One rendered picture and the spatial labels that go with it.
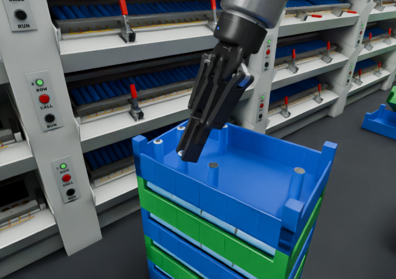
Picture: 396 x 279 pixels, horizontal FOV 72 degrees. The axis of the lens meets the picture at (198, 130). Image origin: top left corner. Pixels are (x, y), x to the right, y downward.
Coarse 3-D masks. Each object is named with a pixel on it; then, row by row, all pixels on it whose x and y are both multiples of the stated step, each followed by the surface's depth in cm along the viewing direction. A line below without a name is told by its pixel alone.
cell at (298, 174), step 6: (294, 168) 42; (300, 168) 42; (294, 174) 42; (300, 174) 41; (294, 180) 42; (300, 180) 42; (294, 186) 43; (300, 186) 42; (294, 192) 43; (300, 192) 43; (288, 198) 44; (294, 198) 43
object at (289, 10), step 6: (300, 6) 105; (306, 6) 107; (312, 6) 109; (318, 6) 111; (324, 6) 113; (330, 6) 115; (342, 6) 122; (348, 6) 125; (288, 12) 100; (294, 12) 102; (306, 12) 108; (324, 12) 112
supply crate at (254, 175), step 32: (224, 160) 56; (256, 160) 56; (288, 160) 54; (320, 160) 48; (192, 192) 44; (224, 192) 40; (256, 192) 47; (288, 192) 47; (320, 192) 45; (256, 224) 38; (288, 224) 34
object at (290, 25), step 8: (344, 0) 127; (352, 0) 126; (352, 8) 127; (360, 8) 125; (280, 16) 91; (328, 16) 113; (344, 16) 118; (352, 16) 122; (280, 24) 94; (288, 24) 95; (296, 24) 98; (304, 24) 101; (312, 24) 105; (320, 24) 109; (328, 24) 113; (336, 24) 118; (344, 24) 122; (352, 24) 127; (280, 32) 96; (288, 32) 99; (296, 32) 102; (304, 32) 106
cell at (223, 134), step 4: (224, 128) 55; (220, 132) 56; (224, 132) 55; (220, 136) 56; (224, 136) 56; (220, 140) 56; (224, 140) 56; (220, 144) 57; (224, 144) 57; (220, 148) 57; (224, 148) 57; (220, 152) 58; (224, 152) 58
